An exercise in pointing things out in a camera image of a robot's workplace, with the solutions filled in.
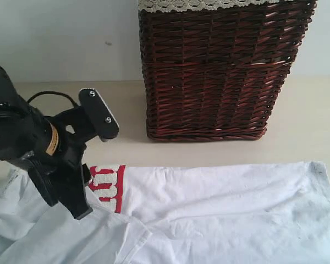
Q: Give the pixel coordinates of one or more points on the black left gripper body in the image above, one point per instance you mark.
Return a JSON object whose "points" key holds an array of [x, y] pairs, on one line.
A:
{"points": [[61, 143]]}

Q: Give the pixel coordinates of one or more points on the white t-shirt with red lettering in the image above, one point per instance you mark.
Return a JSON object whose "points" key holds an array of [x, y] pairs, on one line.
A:
{"points": [[253, 213]]}

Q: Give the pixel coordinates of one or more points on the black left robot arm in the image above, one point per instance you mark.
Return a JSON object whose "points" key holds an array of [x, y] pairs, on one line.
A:
{"points": [[16, 126]]}

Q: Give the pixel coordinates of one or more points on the brown wicker basket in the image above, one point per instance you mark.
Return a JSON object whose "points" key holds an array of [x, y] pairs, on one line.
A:
{"points": [[215, 75]]}

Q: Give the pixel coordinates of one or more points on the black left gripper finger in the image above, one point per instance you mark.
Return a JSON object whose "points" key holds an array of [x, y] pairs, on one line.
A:
{"points": [[72, 190]]}

